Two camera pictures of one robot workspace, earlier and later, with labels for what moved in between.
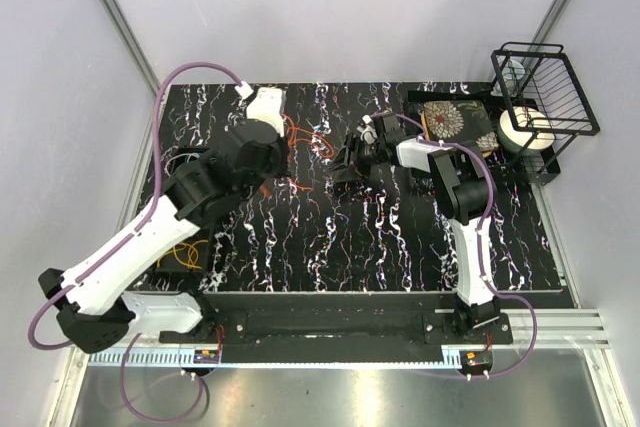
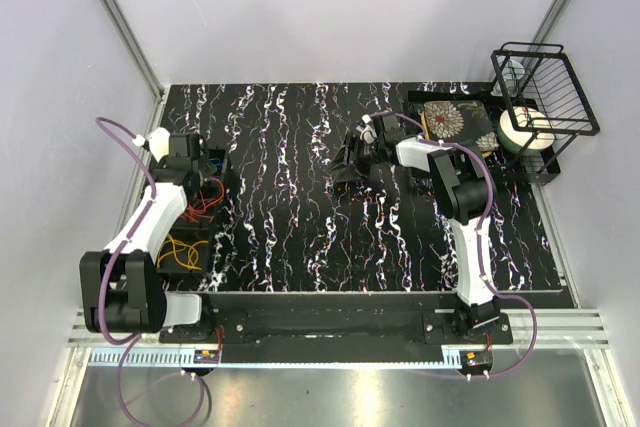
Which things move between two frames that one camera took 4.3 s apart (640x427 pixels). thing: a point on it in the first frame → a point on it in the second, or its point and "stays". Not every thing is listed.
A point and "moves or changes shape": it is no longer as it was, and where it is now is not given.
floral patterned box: [462, 121] stays
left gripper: [283, 168] → [204, 166]
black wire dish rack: [546, 102] stays
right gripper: [357, 173] stays
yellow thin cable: [183, 245] stays
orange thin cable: [311, 142] moves or changes shape
